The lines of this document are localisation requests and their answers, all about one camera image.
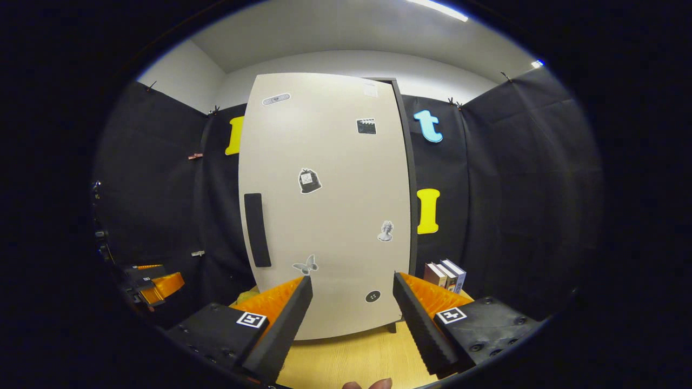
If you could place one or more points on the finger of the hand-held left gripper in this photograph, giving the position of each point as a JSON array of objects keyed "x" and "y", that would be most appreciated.
[
  {"x": 162, "y": 285},
  {"x": 140, "y": 270}
]

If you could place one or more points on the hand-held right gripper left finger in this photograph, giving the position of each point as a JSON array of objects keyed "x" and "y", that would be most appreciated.
[{"x": 286, "y": 329}]

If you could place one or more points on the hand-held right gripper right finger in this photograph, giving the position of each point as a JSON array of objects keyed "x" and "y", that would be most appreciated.
[{"x": 421, "y": 329}]

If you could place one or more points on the beige cabinet door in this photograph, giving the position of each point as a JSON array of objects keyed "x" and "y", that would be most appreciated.
[{"x": 324, "y": 227}]

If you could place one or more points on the dark grey cabinet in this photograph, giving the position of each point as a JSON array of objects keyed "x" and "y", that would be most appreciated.
[{"x": 412, "y": 162}]

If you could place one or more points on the yellow bumpy lemon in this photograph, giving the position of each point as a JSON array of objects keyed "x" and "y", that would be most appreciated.
[{"x": 246, "y": 295}]

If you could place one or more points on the brown cream book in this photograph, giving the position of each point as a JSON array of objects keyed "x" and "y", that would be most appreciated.
[{"x": 434, "y": 274}]

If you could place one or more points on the dark book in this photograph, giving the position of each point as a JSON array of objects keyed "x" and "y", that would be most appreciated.
[{"x": 446, "y": 276}]

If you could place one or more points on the black backdrop cloth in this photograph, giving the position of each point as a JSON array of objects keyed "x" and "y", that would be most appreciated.
[{"x": 513, "y": 189}]

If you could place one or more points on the long ceiling light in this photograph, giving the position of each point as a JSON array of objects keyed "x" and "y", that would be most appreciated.
[{"x": 438, "y": 9}]

